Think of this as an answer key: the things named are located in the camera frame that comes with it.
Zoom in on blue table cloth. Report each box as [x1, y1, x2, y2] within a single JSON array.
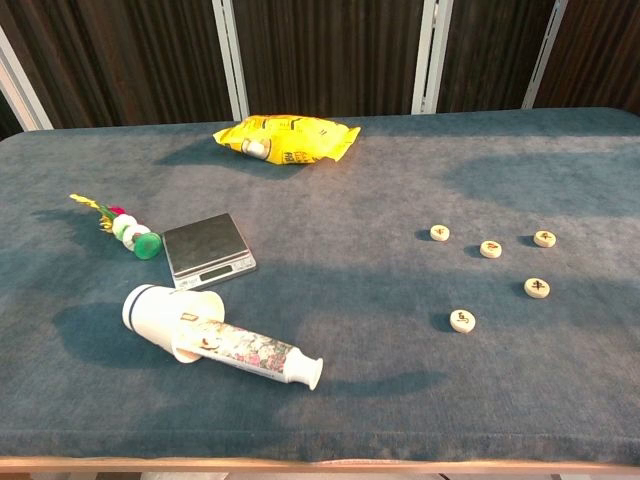
[[0, 106, 640, 464]]

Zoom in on yellow snack bag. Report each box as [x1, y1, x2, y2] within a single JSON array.
[[212, 114, 362, 166]]

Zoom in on silver digital kitchen scale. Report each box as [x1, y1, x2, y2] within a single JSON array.
[[161, 212, 258, 291]]

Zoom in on floral toothpaste tube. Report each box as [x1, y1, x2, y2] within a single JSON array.
[[175, 310, 325, 392]]

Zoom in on white cup dark stripe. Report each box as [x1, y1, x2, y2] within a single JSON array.
[[121, 283, 227, 365]]

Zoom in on white metal partition post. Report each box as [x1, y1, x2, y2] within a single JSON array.
[[410, 0, 454, 116], [211, 0, 251, 122], [520, 0, 570, 111], [0, 24, 55, 132]]

